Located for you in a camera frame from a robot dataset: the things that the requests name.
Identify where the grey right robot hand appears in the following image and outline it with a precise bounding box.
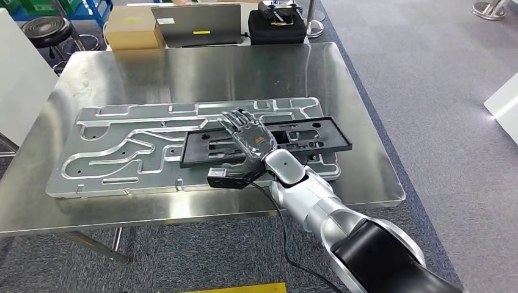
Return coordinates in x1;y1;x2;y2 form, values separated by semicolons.
216;109;279;181

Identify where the black plastic panel part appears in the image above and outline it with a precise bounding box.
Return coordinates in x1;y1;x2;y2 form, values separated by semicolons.
179;116;353;170

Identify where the stainless steel workbench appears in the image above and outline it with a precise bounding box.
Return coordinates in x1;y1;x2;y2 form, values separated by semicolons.
0;42;407;266

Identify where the black carry case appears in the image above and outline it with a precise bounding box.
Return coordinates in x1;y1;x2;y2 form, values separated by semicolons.
247;9;307;45

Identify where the grey laptop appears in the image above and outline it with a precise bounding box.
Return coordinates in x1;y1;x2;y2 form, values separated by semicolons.
150;3;243;48

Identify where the machined aluminium fixture plate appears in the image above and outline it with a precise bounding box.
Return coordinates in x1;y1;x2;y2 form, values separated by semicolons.
45;96;341;199

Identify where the silver black handheld device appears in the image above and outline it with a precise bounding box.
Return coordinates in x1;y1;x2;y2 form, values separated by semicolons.
257;0;304;26

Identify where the brown cardboard box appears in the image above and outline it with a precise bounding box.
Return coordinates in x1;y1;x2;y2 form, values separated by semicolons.
104;4;165;51

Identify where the black round stool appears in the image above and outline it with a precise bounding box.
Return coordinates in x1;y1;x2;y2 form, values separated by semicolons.
21;16;100;76

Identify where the white panel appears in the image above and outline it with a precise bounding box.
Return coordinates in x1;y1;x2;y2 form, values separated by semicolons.
0;8;59;148

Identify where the white display plinth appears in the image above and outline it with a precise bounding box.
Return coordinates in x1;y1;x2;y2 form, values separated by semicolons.
483;73;518;147

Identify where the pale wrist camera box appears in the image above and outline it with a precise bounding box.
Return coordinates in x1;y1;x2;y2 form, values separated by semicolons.
206;167;251;190

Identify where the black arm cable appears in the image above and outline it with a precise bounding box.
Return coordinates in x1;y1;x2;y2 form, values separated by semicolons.
249;179;345;293

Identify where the metal stanchion post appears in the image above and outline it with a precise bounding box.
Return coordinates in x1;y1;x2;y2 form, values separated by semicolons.
471;0;509;21
304;0;326;38

